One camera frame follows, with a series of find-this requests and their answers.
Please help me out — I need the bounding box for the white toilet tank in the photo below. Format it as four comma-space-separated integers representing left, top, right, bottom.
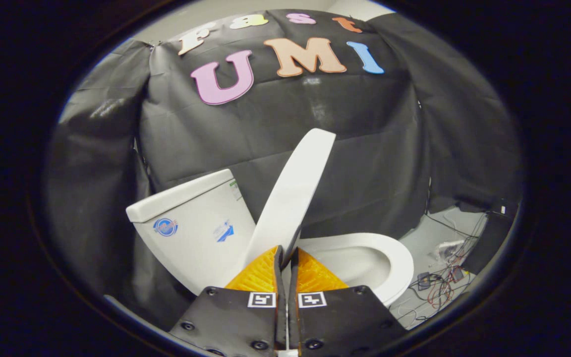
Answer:
125, 169, 257, 296

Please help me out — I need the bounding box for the black backdrop cloth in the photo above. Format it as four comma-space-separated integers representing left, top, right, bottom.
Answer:
43, 9, 525, 329

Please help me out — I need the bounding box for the white toilet lid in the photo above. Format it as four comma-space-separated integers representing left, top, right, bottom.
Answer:
242, 128, 337, 272

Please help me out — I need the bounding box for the tangle of floor cables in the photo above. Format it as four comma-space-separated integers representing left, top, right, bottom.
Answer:
390, 212, 487, 324

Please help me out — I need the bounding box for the white toilet bowl with seat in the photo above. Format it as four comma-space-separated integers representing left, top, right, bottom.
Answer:
297, 233, 415, 307

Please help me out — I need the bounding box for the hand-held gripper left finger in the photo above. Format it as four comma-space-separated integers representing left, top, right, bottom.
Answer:
169, 245, 287, 357

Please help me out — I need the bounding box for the black box on floor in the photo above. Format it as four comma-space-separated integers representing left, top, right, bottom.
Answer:
463, 198, 516, 276

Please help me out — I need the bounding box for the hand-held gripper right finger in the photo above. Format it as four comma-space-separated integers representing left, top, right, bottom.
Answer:
287, 246, 408, 356

